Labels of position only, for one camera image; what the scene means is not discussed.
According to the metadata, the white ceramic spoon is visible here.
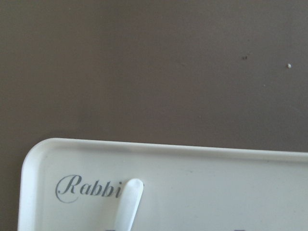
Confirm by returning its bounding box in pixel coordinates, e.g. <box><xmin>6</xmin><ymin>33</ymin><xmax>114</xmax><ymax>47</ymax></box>
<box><xmin>115</xmin><ymin>179</ymin><xmax>144</xmax><ymax>231</ymax></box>

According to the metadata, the cream rabbit tray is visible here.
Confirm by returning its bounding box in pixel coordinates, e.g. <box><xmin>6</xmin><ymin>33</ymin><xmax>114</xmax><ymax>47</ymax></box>
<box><xmin>18</xmin><ymin>138</ymin><xmax>308</xmax><ymax>231</ymax></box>

